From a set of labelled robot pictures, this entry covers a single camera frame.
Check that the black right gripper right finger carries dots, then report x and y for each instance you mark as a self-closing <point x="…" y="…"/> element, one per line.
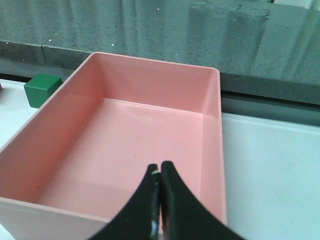
<point x="183" y="216"/>

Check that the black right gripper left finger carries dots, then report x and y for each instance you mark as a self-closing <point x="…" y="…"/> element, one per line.
<point x="139" y="218"/>

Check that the pink plastic bin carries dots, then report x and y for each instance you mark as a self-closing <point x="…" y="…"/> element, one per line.
<point x="76" y="162"/>

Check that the green cube near bin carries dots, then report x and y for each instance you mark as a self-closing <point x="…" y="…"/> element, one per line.
<point x="40" y="88"/>

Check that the grey granite ledge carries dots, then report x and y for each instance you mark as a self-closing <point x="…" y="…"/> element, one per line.
<point x="268" y="53"/>

